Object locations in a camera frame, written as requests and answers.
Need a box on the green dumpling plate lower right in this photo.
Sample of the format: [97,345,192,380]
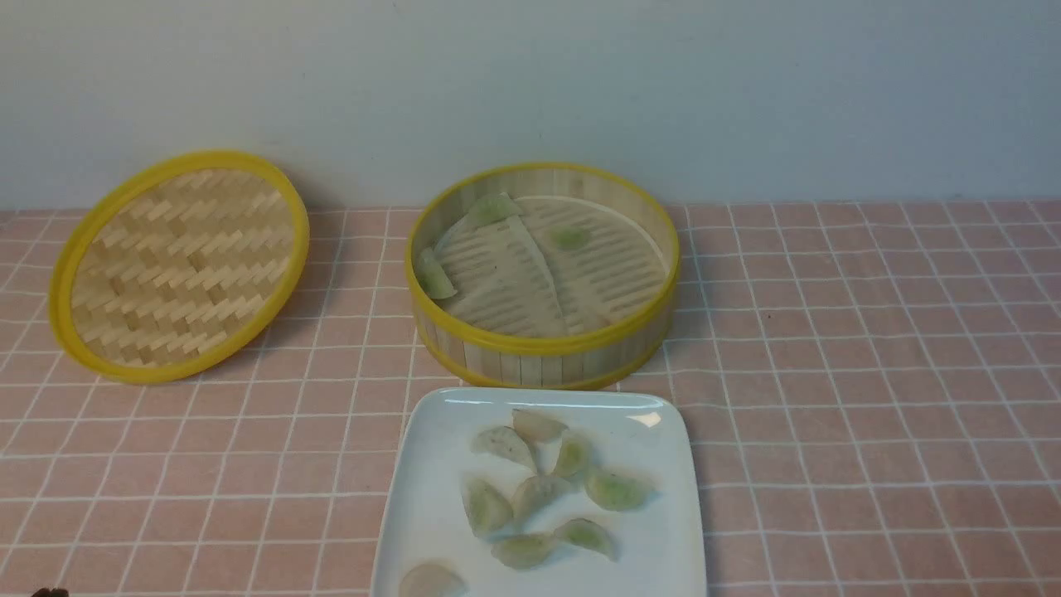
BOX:
[552,517,618,561]

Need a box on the pale dumpling plate top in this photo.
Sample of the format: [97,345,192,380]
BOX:
[511,409,568,443]

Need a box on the green dumpling plate upper middle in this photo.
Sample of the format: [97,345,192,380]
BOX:
[550,431,593,479]

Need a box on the bamboo steamer lid yellow rim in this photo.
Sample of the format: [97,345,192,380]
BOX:
[48,150,311,385]

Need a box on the green dumpling plate lower middle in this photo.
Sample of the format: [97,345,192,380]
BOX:
[490,533,560,570]

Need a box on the green dumpling plate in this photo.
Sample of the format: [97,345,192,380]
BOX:
[550,431,593,479]
[511,475,574,526]
[584,468,655,512]
[490,533,560,570]
[552,517,618,561]
[463,478,514,539]

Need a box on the bamboo steamer basket yellow rim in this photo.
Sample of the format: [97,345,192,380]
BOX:
[405,163,681,390]

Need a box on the green dumpling plate left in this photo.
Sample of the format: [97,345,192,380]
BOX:
[463,478,514,539]

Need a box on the white steamer liner cloth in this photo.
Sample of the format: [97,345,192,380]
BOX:
[432,194,671,337]

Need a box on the pale dumpling plate upper left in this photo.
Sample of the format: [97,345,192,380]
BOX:
[470,425,538,473]

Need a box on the white square plate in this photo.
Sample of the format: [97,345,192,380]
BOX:
[369,388,708,596]

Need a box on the green dumpling plate centre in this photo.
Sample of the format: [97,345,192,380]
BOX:
[511,475,574,526]

